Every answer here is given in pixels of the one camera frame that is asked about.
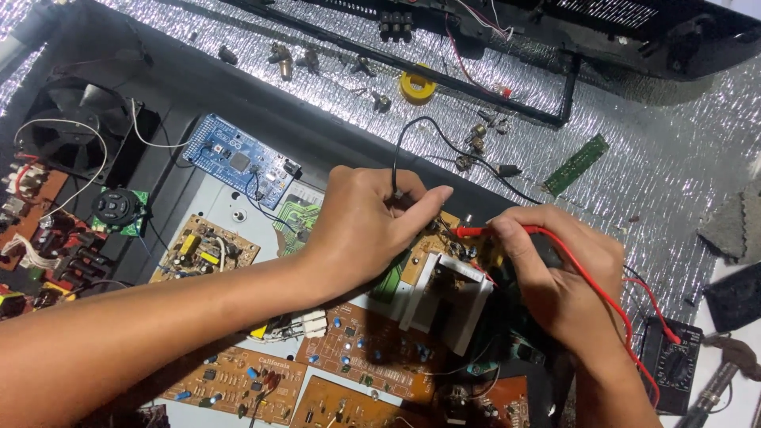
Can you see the person's right hand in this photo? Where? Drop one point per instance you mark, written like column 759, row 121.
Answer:
column 565, row 285

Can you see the person's left hand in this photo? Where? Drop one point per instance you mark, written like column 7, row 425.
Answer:
column 362, row 232

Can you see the green printed circuit board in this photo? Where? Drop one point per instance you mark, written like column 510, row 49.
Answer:
column 297, row 220

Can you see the brown board beside transformer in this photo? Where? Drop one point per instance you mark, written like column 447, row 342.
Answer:
column 431, row 243

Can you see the white ceramic resistors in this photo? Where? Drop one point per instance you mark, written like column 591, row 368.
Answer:
column 315, row 324

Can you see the brown board with blue capacitors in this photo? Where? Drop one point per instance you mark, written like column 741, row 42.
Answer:
column 368, row 350

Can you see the narrow green strip board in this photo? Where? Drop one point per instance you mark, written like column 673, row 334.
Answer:
column 575, row 165

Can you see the brass potentiometer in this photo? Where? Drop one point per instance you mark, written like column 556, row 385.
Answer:
column 282, row 59
column 309, row 60
column 464, row 163
column 381, row 103
column 477, row 138
column 364, row 66

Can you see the black multimeter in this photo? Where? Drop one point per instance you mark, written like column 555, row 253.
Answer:
column 672, row 362

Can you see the dark brown glossy circuit board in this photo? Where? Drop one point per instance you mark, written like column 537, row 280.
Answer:
column 493, row 404

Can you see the blue microcontroller board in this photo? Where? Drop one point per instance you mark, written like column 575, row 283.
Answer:
column 238, row 159

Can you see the yellow tape roll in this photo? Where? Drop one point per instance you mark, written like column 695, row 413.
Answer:
column 417, row 89

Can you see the silver foil mat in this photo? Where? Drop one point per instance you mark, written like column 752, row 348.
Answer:
column 654, row 154

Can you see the small brown power supply board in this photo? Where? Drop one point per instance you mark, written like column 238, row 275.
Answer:
column 199, row 249

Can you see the black flat pad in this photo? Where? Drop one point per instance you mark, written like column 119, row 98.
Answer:
column 737, row 300

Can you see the plain brown circuit board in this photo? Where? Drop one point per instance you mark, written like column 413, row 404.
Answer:
column 345, row 410

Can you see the grey cloth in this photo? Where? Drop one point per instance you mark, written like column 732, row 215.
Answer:
column 734, row 223

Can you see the brown board with white lettering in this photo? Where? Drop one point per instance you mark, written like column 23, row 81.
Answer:
column 238, row 386

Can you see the black connector block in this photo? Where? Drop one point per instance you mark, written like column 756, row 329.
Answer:
column 396, row 26

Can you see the small black knob part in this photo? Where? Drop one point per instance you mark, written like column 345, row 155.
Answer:
column 228, row 56

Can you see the black metal chassis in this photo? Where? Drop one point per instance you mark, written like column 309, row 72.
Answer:
column 178, row 77

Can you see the green board with round keypad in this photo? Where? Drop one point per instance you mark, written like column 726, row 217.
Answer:
column 117, row 209

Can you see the black device casing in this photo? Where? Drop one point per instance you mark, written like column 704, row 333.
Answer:
column 642, row 35

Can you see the black cooling fan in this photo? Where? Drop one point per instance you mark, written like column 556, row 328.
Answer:
column 71, row 128

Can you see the red-brown board with connectors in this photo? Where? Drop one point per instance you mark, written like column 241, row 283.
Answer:
column 41, row 238

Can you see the black plastic front frame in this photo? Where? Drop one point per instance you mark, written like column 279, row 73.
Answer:
column 380, row 56

